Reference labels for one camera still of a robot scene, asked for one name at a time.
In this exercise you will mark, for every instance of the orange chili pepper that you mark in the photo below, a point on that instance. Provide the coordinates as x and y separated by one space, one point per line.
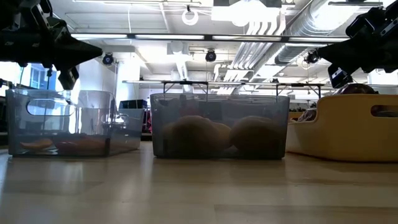
35 144
91 144

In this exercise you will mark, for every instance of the black box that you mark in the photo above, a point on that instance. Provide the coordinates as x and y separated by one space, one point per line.
133 104

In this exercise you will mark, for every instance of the background metal frame bar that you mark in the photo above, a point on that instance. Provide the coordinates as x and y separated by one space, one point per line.
186 82

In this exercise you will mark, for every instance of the long ceiling light strip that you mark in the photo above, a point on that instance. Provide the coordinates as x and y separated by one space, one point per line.
168 37

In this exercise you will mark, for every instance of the yellow plastic basket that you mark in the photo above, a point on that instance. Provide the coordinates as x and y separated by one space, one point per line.
342 133

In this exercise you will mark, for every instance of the black hanging spot lamp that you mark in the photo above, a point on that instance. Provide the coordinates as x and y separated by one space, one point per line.
108 58
210 55
311 58

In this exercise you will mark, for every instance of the white ceiling pipe bundle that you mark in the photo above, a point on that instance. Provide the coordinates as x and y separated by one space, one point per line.
258 31

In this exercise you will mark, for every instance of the silver ventilation duct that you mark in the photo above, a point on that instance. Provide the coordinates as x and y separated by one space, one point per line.
311 21

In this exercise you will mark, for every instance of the translucent grey plastic basket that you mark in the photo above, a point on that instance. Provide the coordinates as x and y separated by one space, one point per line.
161 109
18 124

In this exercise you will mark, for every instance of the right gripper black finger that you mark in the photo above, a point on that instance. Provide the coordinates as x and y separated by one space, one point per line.
337 77
348 56

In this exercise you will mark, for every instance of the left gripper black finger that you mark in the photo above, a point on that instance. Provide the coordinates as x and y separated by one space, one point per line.
69 79
77 51

